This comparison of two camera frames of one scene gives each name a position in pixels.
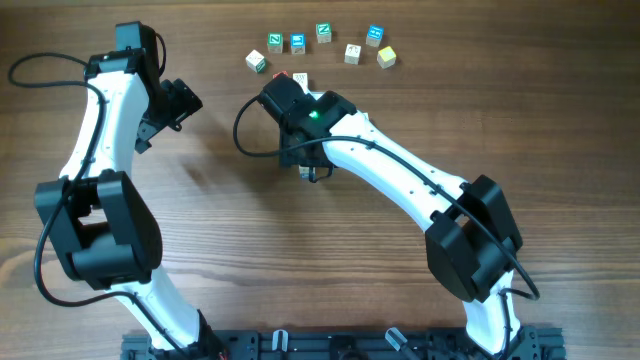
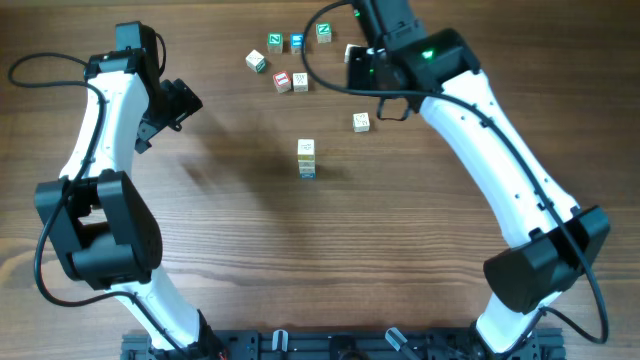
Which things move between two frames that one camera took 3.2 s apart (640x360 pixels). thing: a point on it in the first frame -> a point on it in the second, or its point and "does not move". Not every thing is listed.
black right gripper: [289, 158] -> [355, 68]
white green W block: [256, 61] does not move
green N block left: [275, 42] does not move
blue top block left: [298, 43] does not move
